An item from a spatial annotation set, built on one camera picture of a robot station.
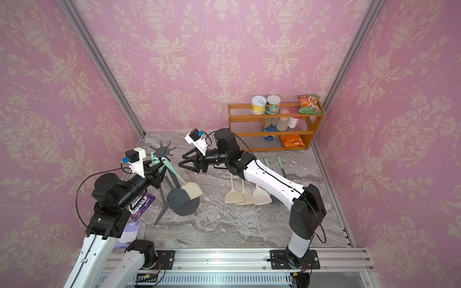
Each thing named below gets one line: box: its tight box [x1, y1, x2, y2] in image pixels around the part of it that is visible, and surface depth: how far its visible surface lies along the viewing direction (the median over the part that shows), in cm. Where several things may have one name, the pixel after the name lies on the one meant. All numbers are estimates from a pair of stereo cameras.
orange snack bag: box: [279, 135, 306, 149], surface depth 115 cm
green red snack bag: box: [297, 94, 324, 115], surface depth 91 cm
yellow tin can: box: [250, 94, 268, 116], surface depth 89 cm
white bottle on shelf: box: [276, 117, 289, 132], surface depth 104 cm
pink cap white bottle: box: [288, 116, 303, 129], surface depth 99 cm
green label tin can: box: [265, 94, 281, 115], surface depth 89 cm
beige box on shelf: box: [261, 117, 278, 129], surface depth 103 cm
